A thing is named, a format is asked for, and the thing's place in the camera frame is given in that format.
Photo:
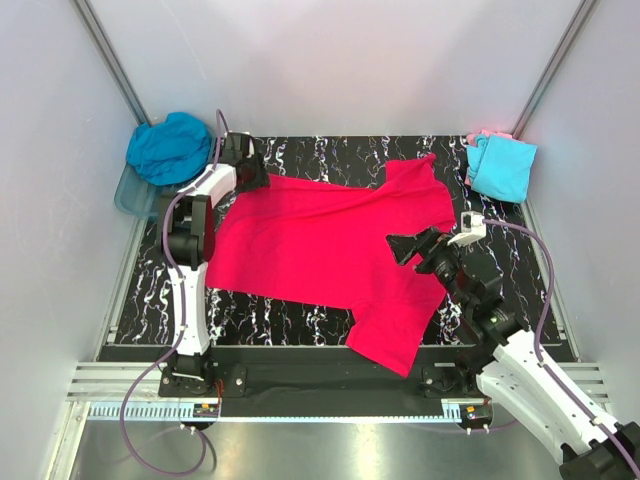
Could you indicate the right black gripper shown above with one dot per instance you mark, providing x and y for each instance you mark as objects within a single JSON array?
[{"x": 404, "y": 247}]

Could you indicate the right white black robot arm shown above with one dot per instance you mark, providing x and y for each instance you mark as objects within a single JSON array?
[{"x": 508, "y": 365}]

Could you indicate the clear teal plastic bin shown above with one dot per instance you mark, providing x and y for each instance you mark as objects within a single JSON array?
[{"x": 136, "y": 197}]

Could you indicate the right aluminium corner post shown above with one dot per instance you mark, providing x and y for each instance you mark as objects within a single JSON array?
[{"x": 567, "y": 41}]

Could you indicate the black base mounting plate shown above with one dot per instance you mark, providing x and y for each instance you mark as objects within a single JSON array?
[{"x": 321, "y": 382}]

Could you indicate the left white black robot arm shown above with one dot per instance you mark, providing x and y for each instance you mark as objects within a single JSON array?
[{"x": 186, "y": 239}]

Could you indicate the white slotted cable duct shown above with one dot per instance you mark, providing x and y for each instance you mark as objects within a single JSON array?
[{"x": 154, "y": 411}]

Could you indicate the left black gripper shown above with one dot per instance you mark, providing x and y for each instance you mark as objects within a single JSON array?
[{"x": 260, "y": 178}]

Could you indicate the aluminium corner post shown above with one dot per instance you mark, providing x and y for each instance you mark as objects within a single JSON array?
[
  {"x": 103, "y": 44},
  {"x": 567, "y": 41}
]

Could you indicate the left aluminium corner post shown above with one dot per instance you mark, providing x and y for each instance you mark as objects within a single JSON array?
[{"x": 103, "y": 44}]

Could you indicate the folded light blue t shirt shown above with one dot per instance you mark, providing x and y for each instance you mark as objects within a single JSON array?
[{"x": 502, "y": 168}]

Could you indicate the blue crumpled t shirt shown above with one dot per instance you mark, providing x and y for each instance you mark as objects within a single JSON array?
[{"x": 171, "y": 152}]

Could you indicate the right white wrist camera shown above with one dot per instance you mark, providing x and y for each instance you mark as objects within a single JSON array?
[{"x": 472, "y": 229}]

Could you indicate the red t shirt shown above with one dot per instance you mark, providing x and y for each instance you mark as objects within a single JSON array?
[{"x": 324, "y": 244}]

